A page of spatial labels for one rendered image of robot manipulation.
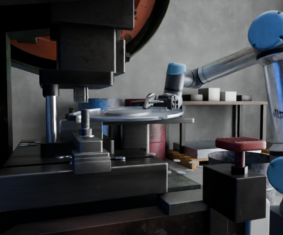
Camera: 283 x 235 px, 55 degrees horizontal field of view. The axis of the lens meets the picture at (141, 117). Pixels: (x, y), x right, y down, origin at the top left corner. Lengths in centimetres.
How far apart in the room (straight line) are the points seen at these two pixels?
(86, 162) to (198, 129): 428
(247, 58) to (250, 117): 425
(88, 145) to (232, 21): 486
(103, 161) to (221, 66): 76
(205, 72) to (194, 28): 365
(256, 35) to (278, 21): 6
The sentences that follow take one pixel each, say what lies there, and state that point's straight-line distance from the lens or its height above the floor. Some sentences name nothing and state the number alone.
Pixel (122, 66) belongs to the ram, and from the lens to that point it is 68.
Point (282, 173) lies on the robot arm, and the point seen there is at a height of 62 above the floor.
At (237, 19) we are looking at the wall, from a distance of 530.
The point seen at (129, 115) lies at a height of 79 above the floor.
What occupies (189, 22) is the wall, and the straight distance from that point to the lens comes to 475.
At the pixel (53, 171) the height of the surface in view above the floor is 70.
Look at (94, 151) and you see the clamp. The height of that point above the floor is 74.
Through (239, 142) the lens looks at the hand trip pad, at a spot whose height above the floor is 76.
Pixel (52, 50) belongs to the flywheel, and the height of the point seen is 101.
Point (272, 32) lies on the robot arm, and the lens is 88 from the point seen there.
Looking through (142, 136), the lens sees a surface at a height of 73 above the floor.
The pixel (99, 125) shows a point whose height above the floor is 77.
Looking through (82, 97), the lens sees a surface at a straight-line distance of 68.
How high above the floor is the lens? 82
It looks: 3 degrees down
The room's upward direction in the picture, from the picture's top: straight up
